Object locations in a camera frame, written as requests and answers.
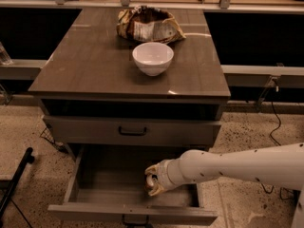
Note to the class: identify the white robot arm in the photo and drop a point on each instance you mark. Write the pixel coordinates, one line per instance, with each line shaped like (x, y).
(281, 166)

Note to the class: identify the white ceramic bowl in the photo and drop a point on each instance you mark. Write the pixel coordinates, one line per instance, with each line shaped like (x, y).
(152, 58)

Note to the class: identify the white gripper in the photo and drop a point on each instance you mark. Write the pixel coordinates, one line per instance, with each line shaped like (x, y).
(163, 174)

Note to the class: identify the black middle drawer handle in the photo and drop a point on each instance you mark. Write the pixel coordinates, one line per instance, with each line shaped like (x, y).
(133, 222)

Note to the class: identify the grey window rail frame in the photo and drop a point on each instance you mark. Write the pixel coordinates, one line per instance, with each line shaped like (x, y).
(256, 46)

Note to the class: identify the black drawer handle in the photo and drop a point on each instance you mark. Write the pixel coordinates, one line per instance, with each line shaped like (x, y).
(128, 132)
(133, 222)

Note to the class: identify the open grey middle drawer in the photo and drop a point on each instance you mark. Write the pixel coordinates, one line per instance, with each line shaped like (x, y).
(108, 182)

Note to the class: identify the orange soda can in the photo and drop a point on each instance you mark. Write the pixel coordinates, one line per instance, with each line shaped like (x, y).
(151, 181)

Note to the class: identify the clear glass at left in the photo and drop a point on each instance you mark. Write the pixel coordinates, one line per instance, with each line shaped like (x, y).
(4, 57)

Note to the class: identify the black upper drawer handle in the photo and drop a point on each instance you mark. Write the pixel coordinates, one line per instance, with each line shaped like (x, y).
(128, 132)

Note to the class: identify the black wire basket corner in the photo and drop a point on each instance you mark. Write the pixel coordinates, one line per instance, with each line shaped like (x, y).
(46, 135)

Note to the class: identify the grey wooden drawer cabinet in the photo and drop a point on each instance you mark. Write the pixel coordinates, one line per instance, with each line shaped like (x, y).
(92, 74)

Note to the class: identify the black stand leg left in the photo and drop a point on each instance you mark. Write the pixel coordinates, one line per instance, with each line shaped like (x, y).
(27, 158)

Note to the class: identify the closed grey upper drawer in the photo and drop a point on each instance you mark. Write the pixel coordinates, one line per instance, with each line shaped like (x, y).
(159, 132)

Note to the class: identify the crumpled paper chip bag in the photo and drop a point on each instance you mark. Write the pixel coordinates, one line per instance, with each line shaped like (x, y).
(146, 24)

